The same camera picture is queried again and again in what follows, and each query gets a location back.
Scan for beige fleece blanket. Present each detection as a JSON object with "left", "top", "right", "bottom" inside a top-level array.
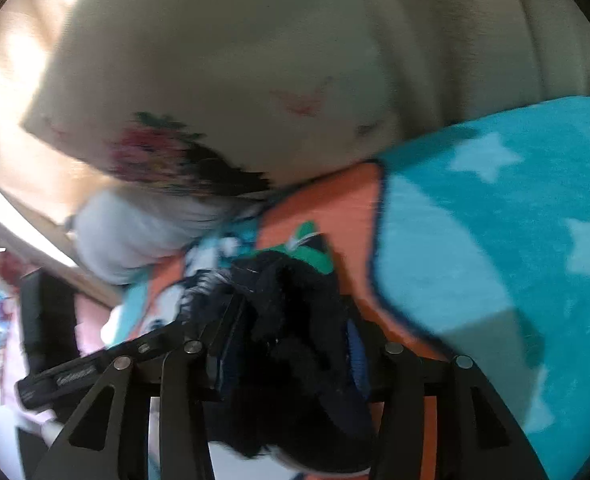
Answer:
[{"left": 450, "top": 0, "right": 590, "bottom": 121}]

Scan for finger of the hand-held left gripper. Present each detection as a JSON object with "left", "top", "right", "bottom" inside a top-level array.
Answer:
[{"left": 100, "top": 305, "right": 240, "bottom": 378}]

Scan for navy pants with striped trim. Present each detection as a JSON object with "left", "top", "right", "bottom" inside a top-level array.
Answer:
[{"left": 182, "top": 250, "right": 376, "bottom": 476}]

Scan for cream floral printed cushion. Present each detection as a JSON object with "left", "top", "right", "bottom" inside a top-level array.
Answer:
[{"left": 20, "top": 0, "right": 406, "bottom": 201}]

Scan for grey pillow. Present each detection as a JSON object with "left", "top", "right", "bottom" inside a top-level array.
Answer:
[{"left": 67, "top": 185, "right": 260, "bottom": 286}]

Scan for beige curtain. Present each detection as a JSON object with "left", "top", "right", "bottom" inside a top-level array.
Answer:
[{"left": 0, "top": 0, "right": 106, "bottom": 221}]

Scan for cream fleece back cushion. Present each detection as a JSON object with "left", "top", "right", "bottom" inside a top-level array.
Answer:
[{"left": 365, "top": 0, "right": 480, "bottom": 161}]

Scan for teal star printed blanket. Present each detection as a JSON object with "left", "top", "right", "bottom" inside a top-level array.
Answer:
[{"left": 100, "top": 95, "right": 590, "bottom": 480}]

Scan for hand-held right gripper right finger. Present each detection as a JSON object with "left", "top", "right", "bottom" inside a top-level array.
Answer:
[{"left": 345, "top": 321, "right": 550, "bottom": 480}]

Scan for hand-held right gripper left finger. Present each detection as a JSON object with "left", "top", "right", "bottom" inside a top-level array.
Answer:
[{"left": 35, "top": 300, "right": 256, "bottom": 480}]

